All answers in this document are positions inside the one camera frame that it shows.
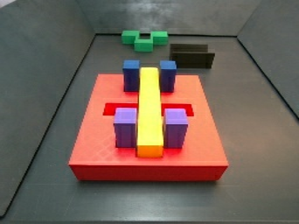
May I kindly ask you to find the green U-shaped block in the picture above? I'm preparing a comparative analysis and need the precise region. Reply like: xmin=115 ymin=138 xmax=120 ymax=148
xmin=121 ymin=30 xmax=168 ymax=53

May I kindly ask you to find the blue post left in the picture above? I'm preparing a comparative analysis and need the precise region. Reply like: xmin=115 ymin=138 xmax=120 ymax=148
xmin=123 ymin=60 xmax=140 ymax=92

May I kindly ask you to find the purple post left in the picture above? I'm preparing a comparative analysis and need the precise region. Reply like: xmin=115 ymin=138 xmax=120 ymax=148
xmin=113 ymin=108 xmax=136 ymax=148

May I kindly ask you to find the red base board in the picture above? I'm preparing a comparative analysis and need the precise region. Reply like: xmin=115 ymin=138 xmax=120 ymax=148
xmin=69 ymin=74 xmax=230 ymax=181

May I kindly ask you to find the blue post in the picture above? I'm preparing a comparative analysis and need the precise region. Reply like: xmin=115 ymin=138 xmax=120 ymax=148
xmin=123 ymin=60 xmax=140 ymax=92
xmin=160 ymin=60 xmax=176 ymax=93

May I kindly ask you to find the purple post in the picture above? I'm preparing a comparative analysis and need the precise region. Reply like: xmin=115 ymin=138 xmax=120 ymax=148
xmin=163 ymin=108 xmax=188 ymax=149
xmin=113 ymin=108 xmax=136 ymax=148

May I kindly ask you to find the black L-shaped fixture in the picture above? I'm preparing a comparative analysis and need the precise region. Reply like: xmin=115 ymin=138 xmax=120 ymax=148
xmin=169 ymin=44 xmax=215 ymax=69

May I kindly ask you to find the blue post right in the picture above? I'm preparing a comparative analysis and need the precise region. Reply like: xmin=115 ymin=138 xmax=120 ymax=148
xmin=160 ymin=60 xmax=176 ymax=93

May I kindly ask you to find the yellow long bar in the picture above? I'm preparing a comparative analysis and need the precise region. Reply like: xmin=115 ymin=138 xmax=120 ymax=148
xmin=136 ymin=67 xmax=164 ymax=158

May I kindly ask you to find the purple post right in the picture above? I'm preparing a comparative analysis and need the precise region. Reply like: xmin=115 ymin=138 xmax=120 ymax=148
xmin=163 ymin=108 xmax=188 ymax=149

